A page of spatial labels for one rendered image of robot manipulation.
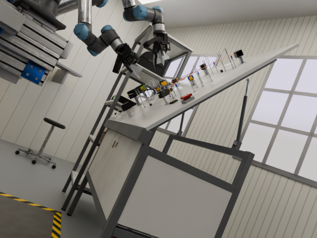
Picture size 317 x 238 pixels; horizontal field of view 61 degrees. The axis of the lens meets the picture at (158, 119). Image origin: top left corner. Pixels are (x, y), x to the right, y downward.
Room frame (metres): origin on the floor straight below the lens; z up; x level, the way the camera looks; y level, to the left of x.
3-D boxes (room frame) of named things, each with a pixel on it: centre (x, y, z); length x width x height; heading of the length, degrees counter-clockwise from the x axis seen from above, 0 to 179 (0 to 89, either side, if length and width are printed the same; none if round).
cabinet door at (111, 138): (2.10, 0.27, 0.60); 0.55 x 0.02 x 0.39; 18
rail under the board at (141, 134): (1.83, 0.20, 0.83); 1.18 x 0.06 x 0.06; 18
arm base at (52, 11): (1.30, 0.75, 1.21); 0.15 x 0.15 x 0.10
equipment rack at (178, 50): (2.78, 0.29, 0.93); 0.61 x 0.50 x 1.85; 18
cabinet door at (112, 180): (1.57, 0.10, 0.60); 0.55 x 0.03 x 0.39; 18
